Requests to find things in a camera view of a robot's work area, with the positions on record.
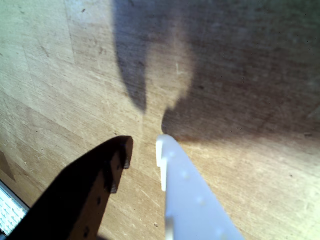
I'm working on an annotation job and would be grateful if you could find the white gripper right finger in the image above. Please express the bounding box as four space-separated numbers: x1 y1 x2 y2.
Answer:
155 134 246 240

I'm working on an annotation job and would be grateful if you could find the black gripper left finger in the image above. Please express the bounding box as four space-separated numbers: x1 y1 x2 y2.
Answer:
7 135 134 240

